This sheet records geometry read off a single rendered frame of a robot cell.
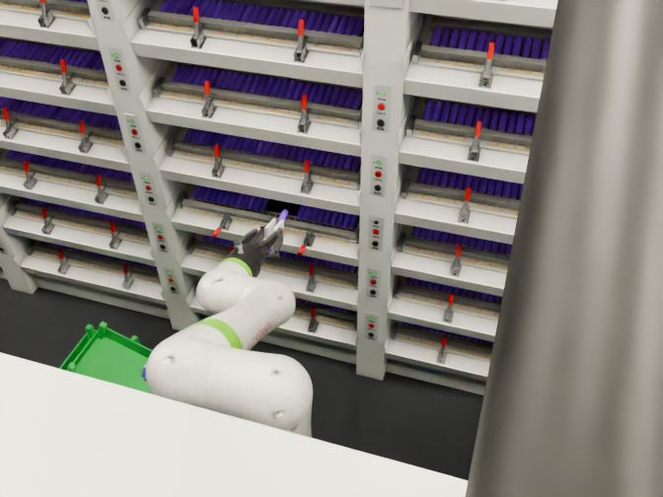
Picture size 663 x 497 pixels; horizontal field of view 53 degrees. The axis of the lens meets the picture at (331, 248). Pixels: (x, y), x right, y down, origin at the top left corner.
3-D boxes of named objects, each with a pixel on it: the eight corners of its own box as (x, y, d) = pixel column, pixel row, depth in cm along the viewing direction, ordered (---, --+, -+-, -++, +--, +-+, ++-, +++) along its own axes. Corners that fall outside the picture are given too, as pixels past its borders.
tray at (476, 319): (591, 364, 190) (604, 344, 179) (388, 318, 204) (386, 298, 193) (598, 303, 200) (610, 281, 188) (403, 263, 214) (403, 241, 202)
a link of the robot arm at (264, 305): (187, 312, 123) (183, 367, 126) (245, 325, 120) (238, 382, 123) (259, 270, 157) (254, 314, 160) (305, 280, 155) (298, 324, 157)
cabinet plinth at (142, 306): (599, 423, 210) (603, 414, 207) (18, 282, 261) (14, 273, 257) (599, 384, 221) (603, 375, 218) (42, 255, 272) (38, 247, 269)
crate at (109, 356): (178, 373, 227) (183, 361, 221) (149, 421, 213) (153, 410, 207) (100, 332, 226) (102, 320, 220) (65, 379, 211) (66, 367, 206)
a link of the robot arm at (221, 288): (186, 278, 149) (188, 319, 154) (238, 290, 146) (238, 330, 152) (214, 250, 161) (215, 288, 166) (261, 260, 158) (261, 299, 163)
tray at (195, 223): (359, 267, 193) (357, 249, 185) (174, 229, 207) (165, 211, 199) (377, 212, 203) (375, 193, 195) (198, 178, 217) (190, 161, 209)
